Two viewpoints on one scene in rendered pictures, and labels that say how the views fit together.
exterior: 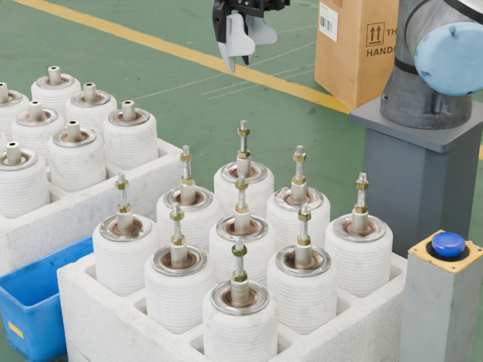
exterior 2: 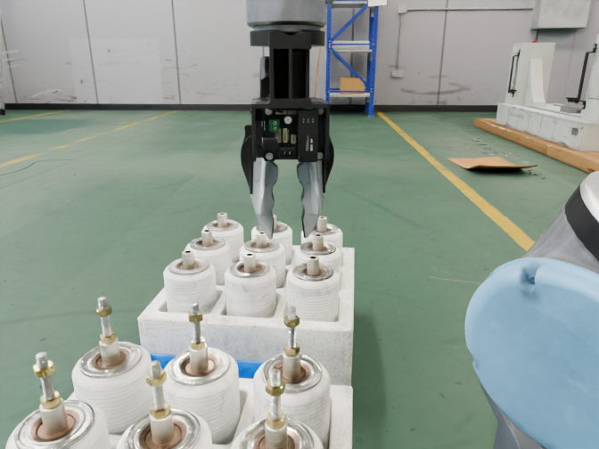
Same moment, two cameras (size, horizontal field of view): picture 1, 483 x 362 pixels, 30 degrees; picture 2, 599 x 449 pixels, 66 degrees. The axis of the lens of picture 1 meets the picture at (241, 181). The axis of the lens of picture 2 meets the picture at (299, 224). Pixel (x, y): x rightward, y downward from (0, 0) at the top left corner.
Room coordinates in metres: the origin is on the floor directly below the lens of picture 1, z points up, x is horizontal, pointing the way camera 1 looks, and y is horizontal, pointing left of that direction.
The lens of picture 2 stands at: (0.96, -0.38, 0.61)
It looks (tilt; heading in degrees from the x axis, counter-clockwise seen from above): 19 degrees down; 50
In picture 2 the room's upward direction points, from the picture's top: straight up
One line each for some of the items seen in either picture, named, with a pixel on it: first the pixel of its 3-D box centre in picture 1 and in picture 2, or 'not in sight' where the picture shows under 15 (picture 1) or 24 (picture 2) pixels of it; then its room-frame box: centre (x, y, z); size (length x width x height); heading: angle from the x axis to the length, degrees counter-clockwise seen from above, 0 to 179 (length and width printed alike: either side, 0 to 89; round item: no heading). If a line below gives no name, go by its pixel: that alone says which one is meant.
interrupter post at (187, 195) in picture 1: (187, 191); (199, 357); (1.18, 0.08, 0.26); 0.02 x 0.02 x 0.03
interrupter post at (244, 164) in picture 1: (244, 165); (291, 363); (1.26, 0.00, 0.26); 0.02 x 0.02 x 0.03
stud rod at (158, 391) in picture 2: (241, 197); (158, 395); (1.09, 0.00, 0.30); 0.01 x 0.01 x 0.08
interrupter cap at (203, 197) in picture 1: (187, 199); (200, 365); (1.18, 0.08, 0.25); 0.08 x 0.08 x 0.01
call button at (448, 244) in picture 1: (448, 246); not in sight; (0.94, -0.25, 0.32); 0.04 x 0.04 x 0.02
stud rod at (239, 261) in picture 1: (239, 263); not in sight; (0.93, 0.00, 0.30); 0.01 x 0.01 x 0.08
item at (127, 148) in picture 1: (132, 162); (312, 315); (1.48, 0.20, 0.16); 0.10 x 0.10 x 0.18
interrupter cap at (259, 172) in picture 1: (244, 172); (291, 372); (1.26, 0.00, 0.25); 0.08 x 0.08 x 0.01
